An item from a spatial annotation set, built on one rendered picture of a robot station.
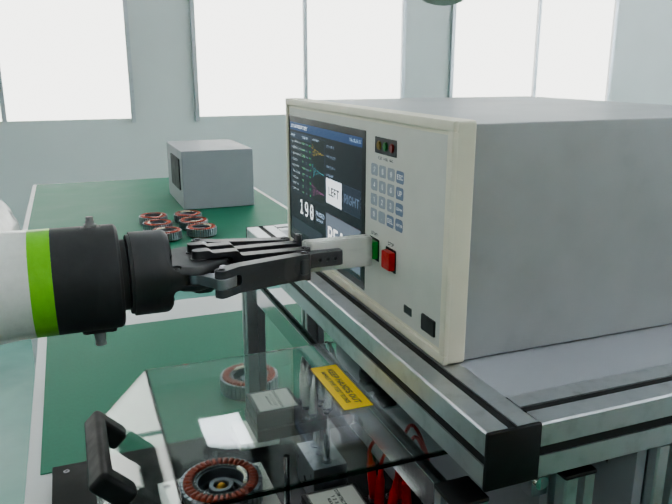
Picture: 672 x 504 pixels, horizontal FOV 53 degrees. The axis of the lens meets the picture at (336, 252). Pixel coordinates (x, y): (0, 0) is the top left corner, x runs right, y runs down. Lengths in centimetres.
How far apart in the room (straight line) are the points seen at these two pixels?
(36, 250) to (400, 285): 32
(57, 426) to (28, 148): 412
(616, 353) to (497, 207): 18
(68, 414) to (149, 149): 412
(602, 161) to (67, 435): 98
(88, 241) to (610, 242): 46
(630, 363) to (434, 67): 551
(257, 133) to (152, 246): 491
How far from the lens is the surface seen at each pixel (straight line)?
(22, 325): 60
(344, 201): 75
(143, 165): 536
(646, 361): 65
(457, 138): 54
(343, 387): 66
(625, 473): 63
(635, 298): 70
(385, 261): 65
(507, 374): 59
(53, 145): 532
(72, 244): 60
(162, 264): 60
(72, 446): 126
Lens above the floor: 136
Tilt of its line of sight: 15 degrees down
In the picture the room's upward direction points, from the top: straight up
